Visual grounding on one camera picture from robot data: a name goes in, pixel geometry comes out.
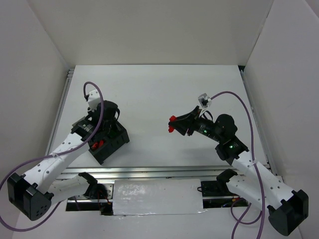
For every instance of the aluminium left rail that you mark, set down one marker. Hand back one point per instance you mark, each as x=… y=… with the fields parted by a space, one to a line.
x=68 y=80

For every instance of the aluminium front rail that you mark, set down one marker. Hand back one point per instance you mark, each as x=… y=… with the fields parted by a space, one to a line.
x=138 y=173

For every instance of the aluminium rail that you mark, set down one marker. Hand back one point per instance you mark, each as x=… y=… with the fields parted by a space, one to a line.
x=68 y=80
x=138 y=173
x=265 y=146

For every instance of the black two-compartment container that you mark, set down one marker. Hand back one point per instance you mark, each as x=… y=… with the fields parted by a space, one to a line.
x=116 y=138

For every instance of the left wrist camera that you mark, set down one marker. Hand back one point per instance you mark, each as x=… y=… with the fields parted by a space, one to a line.
x=93 y=99

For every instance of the red green arched lego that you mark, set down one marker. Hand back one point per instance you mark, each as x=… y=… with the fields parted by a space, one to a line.
x=171 y=127

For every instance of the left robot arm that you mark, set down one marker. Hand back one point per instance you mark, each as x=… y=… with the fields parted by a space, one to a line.
x=37 y=189

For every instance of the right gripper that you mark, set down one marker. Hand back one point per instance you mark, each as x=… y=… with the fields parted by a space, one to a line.
x=190 y=124

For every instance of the aluminium right rail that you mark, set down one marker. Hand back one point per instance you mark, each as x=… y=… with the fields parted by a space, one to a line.
x=265 y=146

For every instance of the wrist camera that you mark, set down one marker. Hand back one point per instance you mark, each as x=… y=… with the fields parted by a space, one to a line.
x=93 y=99
x=205 y=101

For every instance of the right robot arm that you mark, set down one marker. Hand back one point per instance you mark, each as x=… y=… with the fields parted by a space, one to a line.
x=287 y=208

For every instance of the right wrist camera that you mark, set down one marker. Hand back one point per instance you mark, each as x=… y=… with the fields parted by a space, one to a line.
x=205 y=101

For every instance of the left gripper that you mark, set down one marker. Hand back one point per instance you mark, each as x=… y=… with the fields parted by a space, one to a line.
x=109 y=148

